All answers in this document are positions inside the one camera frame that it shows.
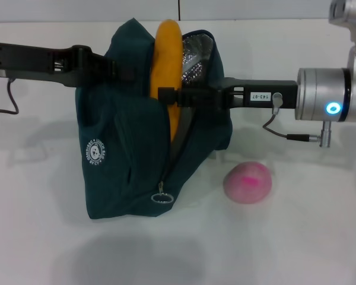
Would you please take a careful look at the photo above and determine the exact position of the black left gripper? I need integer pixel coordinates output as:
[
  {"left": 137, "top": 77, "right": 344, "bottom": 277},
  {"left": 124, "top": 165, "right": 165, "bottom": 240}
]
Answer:
[{"left": 0, "top": 43, "right": 137, "bottom": 87}]

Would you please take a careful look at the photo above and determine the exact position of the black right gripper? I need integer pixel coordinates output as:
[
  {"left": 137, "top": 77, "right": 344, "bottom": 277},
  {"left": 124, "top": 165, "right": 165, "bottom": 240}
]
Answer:
[{"left": 157, "top": 77, "right": 299, "bottom": 110}]

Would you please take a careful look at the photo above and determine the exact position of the yellow banana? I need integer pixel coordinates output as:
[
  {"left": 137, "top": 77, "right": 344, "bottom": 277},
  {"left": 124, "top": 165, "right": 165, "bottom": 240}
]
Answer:
[{"left": 150, "top": 19, "right": 183, "bottom": 143}]

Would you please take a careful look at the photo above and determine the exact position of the dark green insulated lunch bag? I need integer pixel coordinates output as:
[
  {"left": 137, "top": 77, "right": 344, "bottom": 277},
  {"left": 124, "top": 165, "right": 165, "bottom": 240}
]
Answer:
[{"left": 75, "top": 17, "right": 234, "bottom": 220}]

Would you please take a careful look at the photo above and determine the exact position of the pink round peach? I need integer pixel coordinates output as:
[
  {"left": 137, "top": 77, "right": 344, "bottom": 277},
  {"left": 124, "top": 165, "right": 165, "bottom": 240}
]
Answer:
[{"left": 222, "top": 161, "right": 273, "bottom": 205}]

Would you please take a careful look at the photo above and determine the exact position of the dark left gripper cable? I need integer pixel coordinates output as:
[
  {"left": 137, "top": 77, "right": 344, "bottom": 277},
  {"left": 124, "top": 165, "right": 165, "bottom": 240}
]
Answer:
[{"left": 0, "top": 80, "right": 20, "bottom": 115}]

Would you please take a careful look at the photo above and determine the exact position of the dark gripper cable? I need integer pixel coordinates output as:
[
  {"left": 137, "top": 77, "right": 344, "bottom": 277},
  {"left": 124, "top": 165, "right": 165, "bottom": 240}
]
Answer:
[
  {"left": 0, "top": 80, "right": 20, "bottom": 115},
  {"left": 262, "top": 112, "right": 333, "bottom": 148}
]

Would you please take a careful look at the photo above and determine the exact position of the dark right gripper cable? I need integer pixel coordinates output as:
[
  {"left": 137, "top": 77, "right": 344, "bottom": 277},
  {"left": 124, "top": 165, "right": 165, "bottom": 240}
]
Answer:
[{"left": 262, "top": 112, "right": 333, "bottom": 148}]

